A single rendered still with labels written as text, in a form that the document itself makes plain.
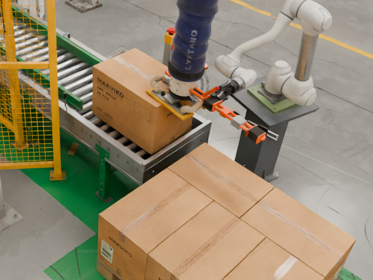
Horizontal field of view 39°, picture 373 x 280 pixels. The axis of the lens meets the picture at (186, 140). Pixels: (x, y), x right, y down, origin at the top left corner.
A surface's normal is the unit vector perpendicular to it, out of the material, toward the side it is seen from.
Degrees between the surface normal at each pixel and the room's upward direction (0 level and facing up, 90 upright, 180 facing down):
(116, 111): 90
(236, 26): 0
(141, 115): 90
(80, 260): 0
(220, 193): 0
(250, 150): 90
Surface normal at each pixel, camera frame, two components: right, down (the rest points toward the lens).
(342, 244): 0.12, -0.77
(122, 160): -0.65, 0.42
